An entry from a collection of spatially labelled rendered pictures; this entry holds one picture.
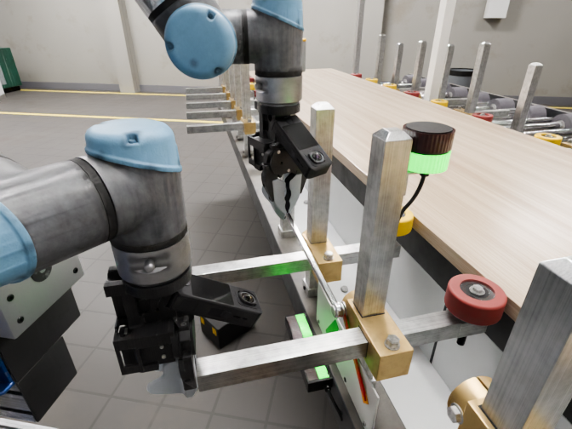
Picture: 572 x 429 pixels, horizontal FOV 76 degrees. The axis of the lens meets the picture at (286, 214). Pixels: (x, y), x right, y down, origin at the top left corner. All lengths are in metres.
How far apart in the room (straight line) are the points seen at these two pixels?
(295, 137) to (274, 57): 0.12
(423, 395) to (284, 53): 0.66
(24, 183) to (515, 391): 0.39
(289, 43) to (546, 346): 0.47
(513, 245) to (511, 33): 6.60
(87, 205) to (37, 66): 8.98
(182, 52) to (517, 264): 0.60
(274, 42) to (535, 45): 6.95
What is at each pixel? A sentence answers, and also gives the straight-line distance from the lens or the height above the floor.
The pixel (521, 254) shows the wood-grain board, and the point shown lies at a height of 0.90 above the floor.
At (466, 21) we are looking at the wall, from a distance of 7.07.
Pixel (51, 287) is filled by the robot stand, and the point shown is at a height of 0.93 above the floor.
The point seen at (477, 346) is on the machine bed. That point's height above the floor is 0.77.
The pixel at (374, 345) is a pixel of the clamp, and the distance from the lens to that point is 0.54.
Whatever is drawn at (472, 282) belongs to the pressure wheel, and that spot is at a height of 0.90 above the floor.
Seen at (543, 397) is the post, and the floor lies 1.03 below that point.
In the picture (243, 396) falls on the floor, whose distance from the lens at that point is 1.55.
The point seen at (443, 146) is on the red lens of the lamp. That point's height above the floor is 1.13.
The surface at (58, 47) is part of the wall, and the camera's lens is 8.88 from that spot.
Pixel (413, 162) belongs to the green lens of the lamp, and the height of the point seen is 1.11.
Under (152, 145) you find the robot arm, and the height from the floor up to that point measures 1.17.
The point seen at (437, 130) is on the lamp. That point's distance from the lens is 0.47.
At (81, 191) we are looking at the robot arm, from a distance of 0.32.
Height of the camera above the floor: 1.26
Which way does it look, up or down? 28 degrees down
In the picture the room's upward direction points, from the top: straight up
